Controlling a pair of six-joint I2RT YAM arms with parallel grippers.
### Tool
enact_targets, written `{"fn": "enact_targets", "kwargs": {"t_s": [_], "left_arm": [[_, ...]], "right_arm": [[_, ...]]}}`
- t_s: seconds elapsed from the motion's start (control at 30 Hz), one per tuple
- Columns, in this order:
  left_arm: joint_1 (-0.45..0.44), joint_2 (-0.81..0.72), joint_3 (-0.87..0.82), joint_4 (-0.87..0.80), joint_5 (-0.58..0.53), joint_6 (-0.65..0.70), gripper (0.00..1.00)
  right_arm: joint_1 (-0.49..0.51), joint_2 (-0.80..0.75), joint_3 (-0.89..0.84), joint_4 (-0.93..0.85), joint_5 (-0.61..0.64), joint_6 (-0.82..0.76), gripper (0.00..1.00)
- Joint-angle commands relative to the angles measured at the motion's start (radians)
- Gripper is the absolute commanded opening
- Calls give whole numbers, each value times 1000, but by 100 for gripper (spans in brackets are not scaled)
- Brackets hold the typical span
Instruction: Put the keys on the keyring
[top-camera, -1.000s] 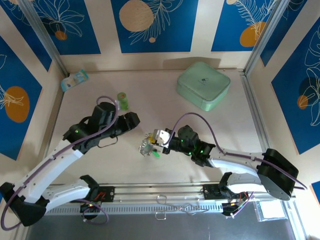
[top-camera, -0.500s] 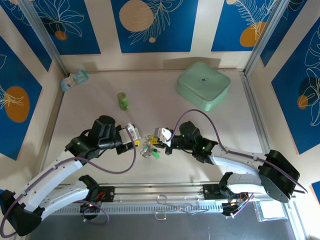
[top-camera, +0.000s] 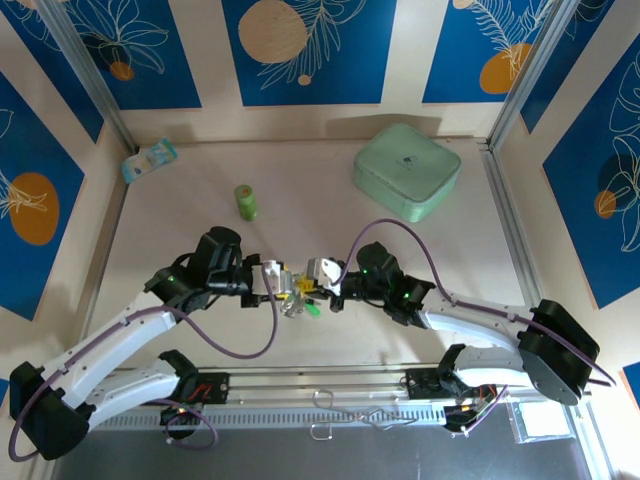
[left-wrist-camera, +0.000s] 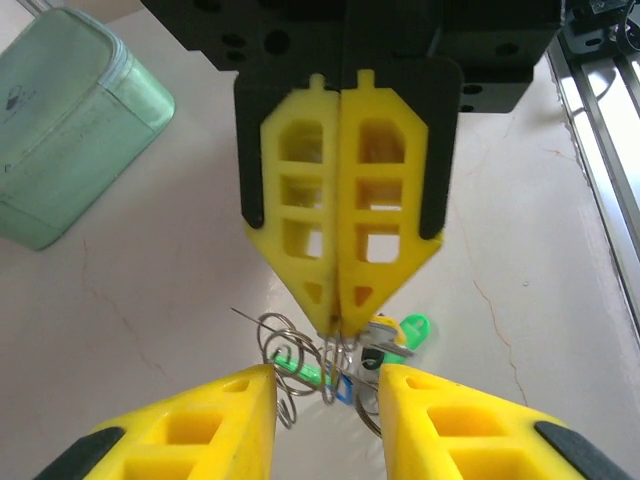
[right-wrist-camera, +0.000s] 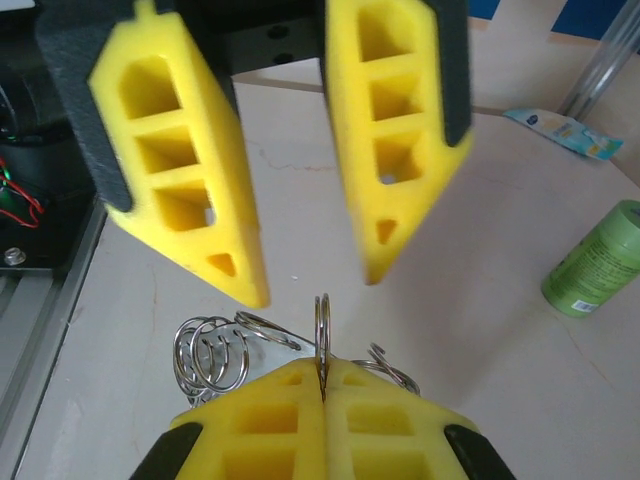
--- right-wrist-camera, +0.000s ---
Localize light blue wipes packet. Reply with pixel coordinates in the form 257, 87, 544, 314
502, 107, 625, 162

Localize metal crescent keyring holder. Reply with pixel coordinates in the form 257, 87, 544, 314
172, 292, 422, 416

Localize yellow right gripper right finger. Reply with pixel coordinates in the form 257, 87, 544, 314
319, 357, 517, 480

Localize aluminium frame post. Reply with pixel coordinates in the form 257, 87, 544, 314
557, 19, 640, 124

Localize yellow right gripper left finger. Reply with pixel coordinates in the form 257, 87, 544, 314
129, 358, 329, 480

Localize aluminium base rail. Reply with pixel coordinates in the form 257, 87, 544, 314
0, 199, 109, 480

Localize green cylindrical bottle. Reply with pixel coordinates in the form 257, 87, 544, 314
541, 199, 640, 319

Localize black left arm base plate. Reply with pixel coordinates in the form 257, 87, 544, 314
0, 143, 106, 274

